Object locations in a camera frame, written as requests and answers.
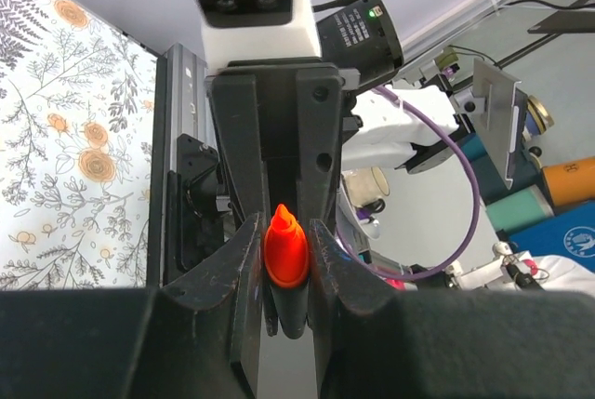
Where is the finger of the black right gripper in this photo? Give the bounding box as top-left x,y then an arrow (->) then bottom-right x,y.
211,74 -> 269,224
297,63 -> 343,232

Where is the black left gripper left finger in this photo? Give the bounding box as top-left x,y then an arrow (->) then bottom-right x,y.
1,214 -> 263,398

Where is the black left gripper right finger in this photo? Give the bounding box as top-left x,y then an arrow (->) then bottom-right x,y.
309,220 -> 594,398

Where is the black orange highlighter marker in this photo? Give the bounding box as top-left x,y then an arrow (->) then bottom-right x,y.
263,204 -> 310,339

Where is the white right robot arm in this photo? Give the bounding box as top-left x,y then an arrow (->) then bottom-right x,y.
202,0 -> 430,228

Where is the orange cylinder roll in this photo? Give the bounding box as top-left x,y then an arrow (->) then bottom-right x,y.
542,157 -> 595,207

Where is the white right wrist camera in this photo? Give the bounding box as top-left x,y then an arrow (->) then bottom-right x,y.
195,0 -> 322,75

